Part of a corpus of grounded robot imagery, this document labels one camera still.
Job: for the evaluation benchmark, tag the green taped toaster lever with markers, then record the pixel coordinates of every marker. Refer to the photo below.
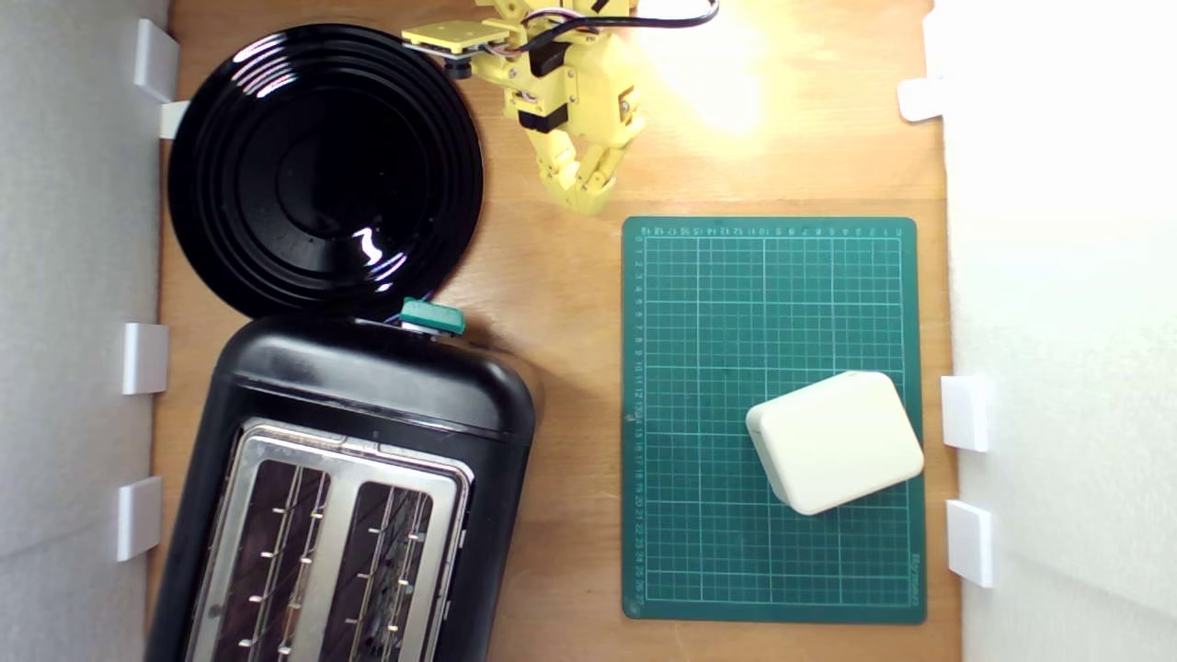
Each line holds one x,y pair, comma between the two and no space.
434,315

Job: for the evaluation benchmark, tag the black two-slot toaster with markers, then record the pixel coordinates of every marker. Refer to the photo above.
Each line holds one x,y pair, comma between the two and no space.
368,386

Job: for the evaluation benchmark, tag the green cutting mat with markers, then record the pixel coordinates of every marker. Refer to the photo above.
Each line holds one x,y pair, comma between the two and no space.
736,322

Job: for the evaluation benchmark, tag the black round plate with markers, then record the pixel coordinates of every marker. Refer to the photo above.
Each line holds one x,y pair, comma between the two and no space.
322,175

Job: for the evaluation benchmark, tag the white rounded block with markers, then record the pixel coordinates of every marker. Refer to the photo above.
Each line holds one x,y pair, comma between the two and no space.
837,441

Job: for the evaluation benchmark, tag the yellow gripper camera mount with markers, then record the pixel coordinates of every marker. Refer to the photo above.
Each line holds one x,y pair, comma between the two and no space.
451,37

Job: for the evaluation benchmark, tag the small white wall clip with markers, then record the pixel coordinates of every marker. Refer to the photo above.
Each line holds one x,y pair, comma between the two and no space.
173,119

